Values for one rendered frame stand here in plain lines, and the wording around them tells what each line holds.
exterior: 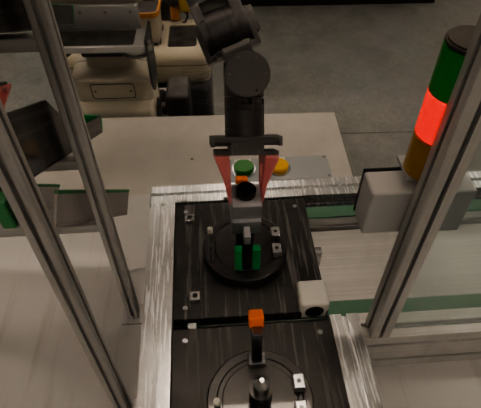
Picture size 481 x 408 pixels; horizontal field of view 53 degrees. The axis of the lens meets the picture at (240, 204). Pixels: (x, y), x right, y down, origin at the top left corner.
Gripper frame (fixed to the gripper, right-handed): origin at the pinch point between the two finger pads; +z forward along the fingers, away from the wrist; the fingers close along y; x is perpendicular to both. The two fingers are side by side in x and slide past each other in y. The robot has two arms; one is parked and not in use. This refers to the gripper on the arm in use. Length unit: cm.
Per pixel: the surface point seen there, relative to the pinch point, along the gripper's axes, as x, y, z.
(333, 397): -13.2, 10.1, 25.5
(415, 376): -2.1, 27.0, 30.1
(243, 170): 23.7, 2.1, -1.1
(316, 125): 52, 24, -9
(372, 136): 178, 87, 2
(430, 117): -25.2, 15.5, -11.8
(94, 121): -2.1, -20.9, -11.6
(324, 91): 213, 70, -22
